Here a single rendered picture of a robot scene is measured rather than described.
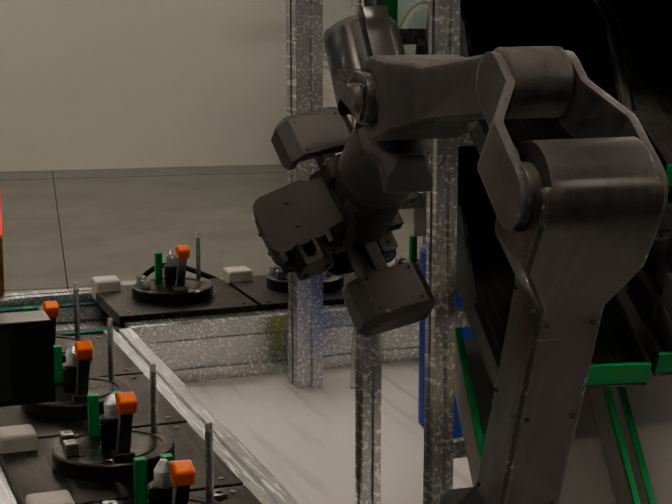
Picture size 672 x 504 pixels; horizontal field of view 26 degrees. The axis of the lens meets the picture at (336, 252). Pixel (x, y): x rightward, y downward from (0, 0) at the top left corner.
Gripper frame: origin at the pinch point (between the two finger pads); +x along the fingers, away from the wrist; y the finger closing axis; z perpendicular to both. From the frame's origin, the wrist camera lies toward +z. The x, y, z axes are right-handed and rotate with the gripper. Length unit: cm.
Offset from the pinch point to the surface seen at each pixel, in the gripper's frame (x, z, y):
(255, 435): 97, -20, -15
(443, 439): 16.2, -9.1, 13.8
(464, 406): 14.7, -11.7, 11.9
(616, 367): 0.9, -18.9, 16.4
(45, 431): 72, 13, -17
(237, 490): 50, 0, 3
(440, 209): 3.1, -11.8, -2.1
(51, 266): 599, -117, -283
